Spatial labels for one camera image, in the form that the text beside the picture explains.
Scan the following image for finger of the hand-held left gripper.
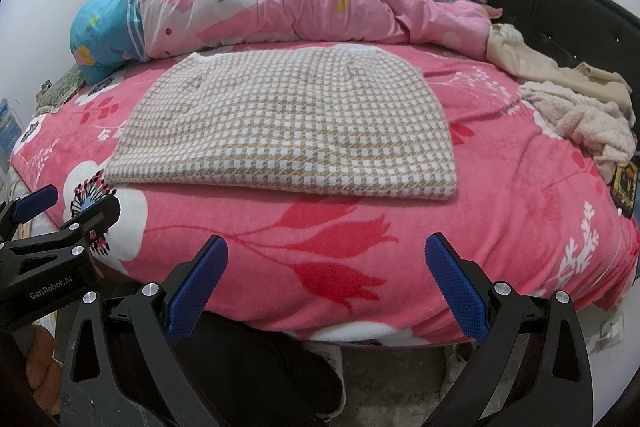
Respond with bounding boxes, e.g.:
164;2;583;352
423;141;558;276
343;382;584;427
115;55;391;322
0;184;60;241
60;194;122;259

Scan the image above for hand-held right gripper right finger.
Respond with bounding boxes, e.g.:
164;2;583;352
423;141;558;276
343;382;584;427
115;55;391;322
424;232;593;427

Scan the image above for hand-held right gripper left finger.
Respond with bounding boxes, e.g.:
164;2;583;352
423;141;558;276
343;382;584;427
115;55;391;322
60;234;236;427

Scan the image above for beige houndstooth coat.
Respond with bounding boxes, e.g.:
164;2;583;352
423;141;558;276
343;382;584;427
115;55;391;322
102;44;460;202

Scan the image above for person's left hand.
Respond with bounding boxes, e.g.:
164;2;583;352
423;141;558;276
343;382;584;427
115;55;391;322
22;324;64;413

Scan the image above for teal patterned bag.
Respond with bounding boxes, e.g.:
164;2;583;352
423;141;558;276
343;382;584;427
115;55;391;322
0;98;20;154

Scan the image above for person's black pants leg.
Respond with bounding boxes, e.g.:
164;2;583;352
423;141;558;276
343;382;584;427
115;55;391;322
190;311;347;419

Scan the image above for pink floral blanket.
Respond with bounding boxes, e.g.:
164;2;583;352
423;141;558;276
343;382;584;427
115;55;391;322
9;42;640;345

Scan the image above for green patterned pouch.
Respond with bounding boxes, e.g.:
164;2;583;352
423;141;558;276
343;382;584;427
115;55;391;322
35;66;87;114

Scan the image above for white shoe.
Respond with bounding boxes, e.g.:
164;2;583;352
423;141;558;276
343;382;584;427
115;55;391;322
304;341;346;389

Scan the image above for black printed pouch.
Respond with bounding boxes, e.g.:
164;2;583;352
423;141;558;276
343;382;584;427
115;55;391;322
609;158;640;219

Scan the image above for cream fluffy garment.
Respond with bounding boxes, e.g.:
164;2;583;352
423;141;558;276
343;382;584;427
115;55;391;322
517;81;637;185

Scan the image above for beige garment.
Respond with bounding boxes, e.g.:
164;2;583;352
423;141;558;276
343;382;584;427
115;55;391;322
486;24;633;118

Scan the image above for pink printed duvet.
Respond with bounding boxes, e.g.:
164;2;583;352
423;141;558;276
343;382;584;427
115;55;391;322
70;0;503;84

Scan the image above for black bed headboard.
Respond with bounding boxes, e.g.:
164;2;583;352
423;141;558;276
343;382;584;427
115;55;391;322
462;0;640;148

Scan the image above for white wall outlet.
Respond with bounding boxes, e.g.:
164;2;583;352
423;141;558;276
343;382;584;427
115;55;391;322
594;314;627;354

